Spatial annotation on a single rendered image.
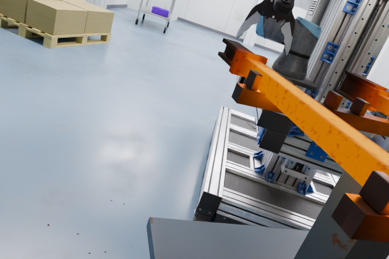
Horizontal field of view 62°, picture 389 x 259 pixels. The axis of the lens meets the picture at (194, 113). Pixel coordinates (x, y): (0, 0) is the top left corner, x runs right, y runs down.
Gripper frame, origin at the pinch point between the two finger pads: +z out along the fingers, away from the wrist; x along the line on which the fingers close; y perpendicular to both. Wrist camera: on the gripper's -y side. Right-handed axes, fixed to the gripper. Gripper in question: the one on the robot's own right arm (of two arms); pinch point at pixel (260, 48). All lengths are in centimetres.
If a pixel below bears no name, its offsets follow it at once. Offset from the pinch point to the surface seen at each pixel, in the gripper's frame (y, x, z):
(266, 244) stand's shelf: -51, -8, 24
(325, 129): -68, -1, -3
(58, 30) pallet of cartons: 228, 180, 75
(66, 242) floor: -1, 43, 93
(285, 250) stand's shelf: -50, -11, 24
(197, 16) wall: 850, 117, 68
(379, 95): -40.6, -16.4, -3.5
